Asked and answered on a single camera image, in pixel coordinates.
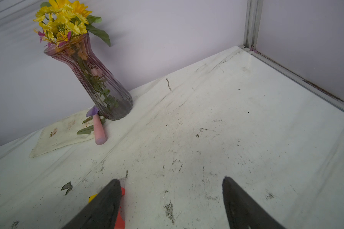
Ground dried leaf scrap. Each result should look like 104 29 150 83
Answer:
61 181 73 196

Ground purple glass vase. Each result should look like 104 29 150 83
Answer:
44 33 133 121

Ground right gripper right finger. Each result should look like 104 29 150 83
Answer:
222 177 284 229

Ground red arch wood block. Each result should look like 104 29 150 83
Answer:
114 188 126 229

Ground yellow arch wood block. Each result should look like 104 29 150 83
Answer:
88 194 97 203

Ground yellow artificial flowers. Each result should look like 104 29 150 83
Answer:
33 0 111 47

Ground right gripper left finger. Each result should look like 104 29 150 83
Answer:
63 179 122 229

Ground purple pink toy knife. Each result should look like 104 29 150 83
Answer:
86 106 107 145

